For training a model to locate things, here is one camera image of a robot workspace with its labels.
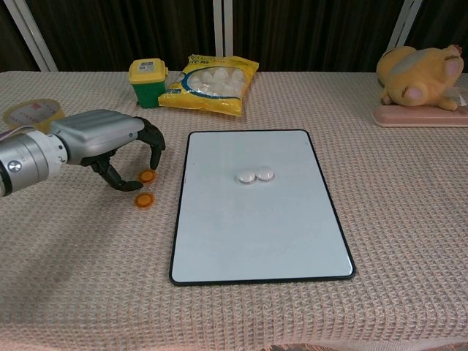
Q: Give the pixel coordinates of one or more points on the white frame post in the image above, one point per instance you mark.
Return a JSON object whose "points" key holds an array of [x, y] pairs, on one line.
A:
{"points": [[404, 22], [223, 27], [33, 36]]}

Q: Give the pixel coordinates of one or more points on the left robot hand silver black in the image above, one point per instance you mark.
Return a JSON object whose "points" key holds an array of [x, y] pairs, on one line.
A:
{"points": [[95, 131]]}

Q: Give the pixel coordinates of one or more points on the pink rectangular case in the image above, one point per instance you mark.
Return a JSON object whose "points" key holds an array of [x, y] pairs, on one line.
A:
{"points": [[420, 117]]}

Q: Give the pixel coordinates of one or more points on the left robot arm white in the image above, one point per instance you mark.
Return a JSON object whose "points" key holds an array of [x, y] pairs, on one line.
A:
{"points": [[25, 157]]}

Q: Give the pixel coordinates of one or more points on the dark brown curtain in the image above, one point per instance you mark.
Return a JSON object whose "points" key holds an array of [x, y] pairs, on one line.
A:
{"points": [[128, 29], [311, 33], [446, 22], [11, 47]]}

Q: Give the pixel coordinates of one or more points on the yellow plush toy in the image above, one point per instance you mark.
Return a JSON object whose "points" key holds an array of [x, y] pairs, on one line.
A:
{"points": [[420, 77]]}

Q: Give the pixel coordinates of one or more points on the orange round magnet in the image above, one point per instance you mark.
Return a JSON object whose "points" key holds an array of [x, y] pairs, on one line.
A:
{"points": [[145, 200], [148, 176]]}

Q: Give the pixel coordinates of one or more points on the yellow bag of white candy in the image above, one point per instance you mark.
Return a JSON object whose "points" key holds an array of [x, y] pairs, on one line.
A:
{"points": [[204, 98]]}

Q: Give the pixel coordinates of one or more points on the green container with yellow lid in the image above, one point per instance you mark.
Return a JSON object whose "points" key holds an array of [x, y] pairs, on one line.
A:
{"points": [[148, 86]]}

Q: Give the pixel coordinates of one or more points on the yellow packing tape roll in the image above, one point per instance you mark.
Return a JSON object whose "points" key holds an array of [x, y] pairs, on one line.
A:
{"points": [[22, 114]]}

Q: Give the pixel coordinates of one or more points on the white round magnet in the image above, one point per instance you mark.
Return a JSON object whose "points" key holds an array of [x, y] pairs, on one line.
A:
{"points": [[245, 177], [264, 173]]}

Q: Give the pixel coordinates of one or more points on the white magnetic board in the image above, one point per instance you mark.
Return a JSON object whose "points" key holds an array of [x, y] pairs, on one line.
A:
{"points": [[256, 234]]}

